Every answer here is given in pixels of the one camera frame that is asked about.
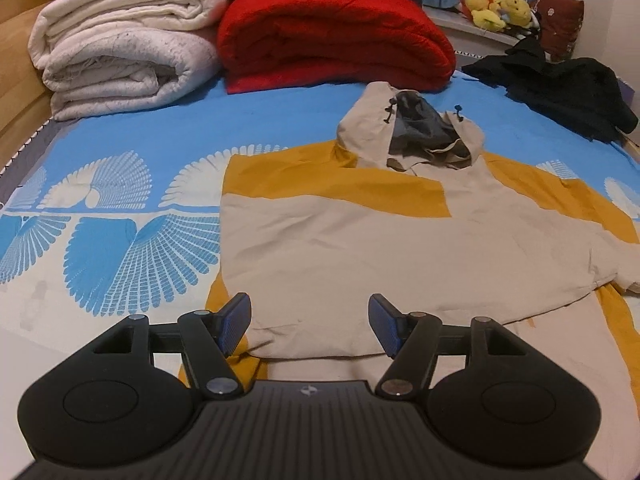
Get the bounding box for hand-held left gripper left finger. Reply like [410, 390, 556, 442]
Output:
[86, 292, 252, 402]

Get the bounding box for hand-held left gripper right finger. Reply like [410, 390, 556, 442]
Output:
[367, 293, 532, 401]

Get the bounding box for beige and yellow hoodie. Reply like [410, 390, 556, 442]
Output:
[179, 81, 640, 466]

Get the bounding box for blue and white patterned bedsheet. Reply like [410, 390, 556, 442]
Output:
[0, 67, 640, 461]

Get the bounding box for grey mattress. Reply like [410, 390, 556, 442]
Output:
[0, 119, 67, 204]

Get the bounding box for red folded blanket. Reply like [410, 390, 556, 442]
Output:
[216, 0, 457, 95]

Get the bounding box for white folded quilt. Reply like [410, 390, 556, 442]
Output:
[29, 0, 230, 122]

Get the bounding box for black garment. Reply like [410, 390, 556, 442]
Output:
[461, 36, 639, 143]

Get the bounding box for dark red cushion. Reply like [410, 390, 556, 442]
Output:
[531, 0, 585, 63]

